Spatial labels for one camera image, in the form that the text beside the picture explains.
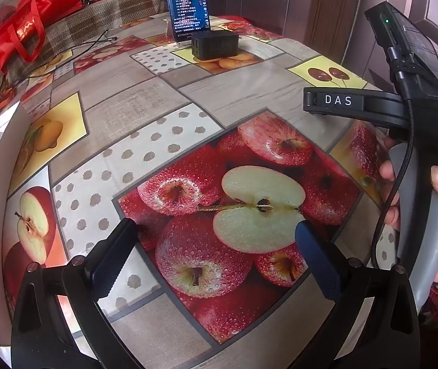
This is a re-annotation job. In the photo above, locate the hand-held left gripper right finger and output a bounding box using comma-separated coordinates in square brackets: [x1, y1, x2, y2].
[290, 220, 421, 369]

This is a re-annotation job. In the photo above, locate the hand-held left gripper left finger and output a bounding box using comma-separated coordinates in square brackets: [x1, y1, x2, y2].
[10, 217, 143, 369]

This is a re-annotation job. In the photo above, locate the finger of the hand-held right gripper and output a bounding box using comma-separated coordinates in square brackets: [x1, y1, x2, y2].
[302, 86, 407, 128]

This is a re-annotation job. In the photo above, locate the white cardboard box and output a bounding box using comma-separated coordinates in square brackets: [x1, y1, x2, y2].
[0, 100, 27, 348]

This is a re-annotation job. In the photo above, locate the brown wooden door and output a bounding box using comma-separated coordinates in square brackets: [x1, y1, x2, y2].
[219, 0, 438, 97]

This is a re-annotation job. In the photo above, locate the black power cube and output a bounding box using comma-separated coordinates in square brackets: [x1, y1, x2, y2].
[191, 32, 241, 62]

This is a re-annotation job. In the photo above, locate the fruit print tablecloth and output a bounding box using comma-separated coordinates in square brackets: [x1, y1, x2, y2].
[2, 13, 400, 369]

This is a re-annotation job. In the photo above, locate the black smartphone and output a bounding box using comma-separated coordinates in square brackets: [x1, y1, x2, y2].
[164, 0, 212, 43]

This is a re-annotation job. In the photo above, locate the plaid blanket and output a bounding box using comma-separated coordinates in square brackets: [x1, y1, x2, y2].
[6, 0, 170, 87]

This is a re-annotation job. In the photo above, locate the red tote bag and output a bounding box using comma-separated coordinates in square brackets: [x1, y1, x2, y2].
[0, 0, 74, 73]

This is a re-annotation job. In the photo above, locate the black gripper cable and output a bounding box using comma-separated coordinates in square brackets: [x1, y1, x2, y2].
[370, 44, 415, 272]

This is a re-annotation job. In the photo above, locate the thin black cable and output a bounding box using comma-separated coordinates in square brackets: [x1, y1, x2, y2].
[0, 33, 119, 97]

